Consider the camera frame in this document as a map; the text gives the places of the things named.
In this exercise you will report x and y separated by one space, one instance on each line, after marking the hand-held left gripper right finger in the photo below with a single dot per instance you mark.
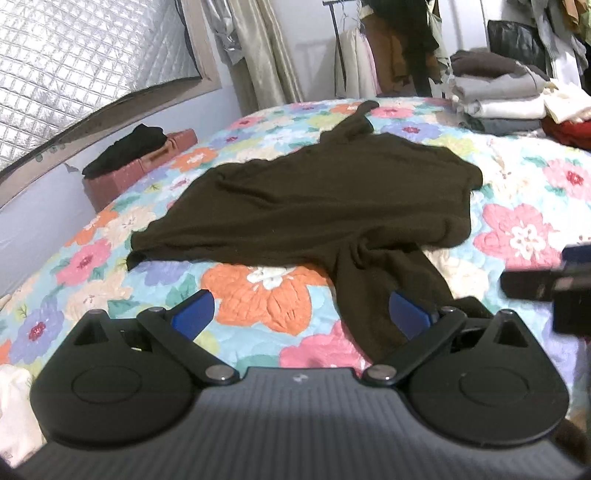
406 314

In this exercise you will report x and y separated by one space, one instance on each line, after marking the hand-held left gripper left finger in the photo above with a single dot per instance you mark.
195 311

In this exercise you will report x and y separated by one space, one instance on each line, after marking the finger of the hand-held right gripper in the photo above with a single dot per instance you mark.
531 285

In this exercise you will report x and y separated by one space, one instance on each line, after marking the dark brown sweater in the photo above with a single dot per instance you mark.
300 203

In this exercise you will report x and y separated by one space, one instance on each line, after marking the pile of mixed clothes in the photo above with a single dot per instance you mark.
561 27

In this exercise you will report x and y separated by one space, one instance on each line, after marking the clothes rack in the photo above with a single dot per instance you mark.
339 41

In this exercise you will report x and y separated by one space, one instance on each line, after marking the floral quilt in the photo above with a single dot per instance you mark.
270 295

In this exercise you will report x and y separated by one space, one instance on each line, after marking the pink storage box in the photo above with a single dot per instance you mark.
134 170

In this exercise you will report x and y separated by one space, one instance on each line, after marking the red cloth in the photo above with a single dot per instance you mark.
570 134

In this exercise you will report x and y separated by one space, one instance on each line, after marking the dark grey folded garment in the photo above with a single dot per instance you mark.
505 125

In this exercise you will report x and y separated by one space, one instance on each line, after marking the black cloth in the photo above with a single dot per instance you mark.
127 150

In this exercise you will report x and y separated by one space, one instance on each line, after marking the white folded garment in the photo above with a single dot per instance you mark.
505 107

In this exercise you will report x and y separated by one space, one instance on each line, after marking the cream cloth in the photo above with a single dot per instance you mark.
570 101

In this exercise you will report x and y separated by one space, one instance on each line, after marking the white cloth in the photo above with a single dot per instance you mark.
16 410

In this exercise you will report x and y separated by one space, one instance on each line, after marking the brown folded sweater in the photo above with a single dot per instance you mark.
489 63

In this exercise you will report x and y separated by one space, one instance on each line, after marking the black leather bag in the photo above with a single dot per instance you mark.
517 39

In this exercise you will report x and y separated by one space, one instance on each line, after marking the white hanging garment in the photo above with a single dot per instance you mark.
355 64

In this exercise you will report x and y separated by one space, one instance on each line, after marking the silver quilted window cover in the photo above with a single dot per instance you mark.
78 69

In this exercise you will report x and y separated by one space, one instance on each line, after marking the beige curtain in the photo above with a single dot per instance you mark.
263 50

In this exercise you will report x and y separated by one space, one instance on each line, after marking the black hanging garment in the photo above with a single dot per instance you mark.
406 23

